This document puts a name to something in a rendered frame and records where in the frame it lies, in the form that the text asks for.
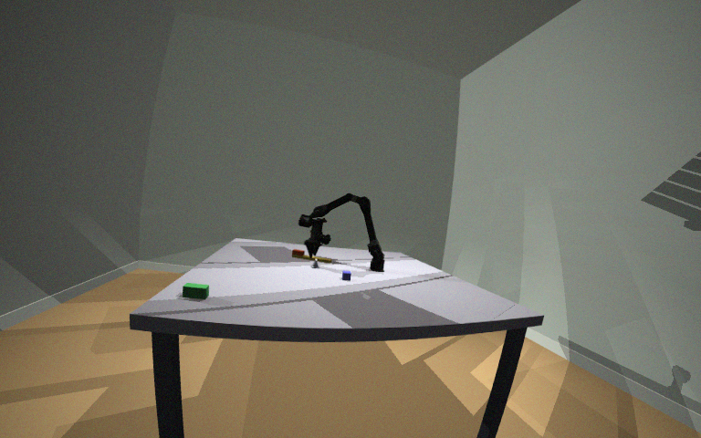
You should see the yellow bar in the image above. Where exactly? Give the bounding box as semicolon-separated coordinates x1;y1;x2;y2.
292;249;331;264

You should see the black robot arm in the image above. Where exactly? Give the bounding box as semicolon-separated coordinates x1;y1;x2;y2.
299;193;385;272

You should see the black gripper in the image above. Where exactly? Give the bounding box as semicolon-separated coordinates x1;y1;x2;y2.
304;228;323;258

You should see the green rectangular block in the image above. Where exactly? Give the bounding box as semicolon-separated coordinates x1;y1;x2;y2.
183;283;209;299

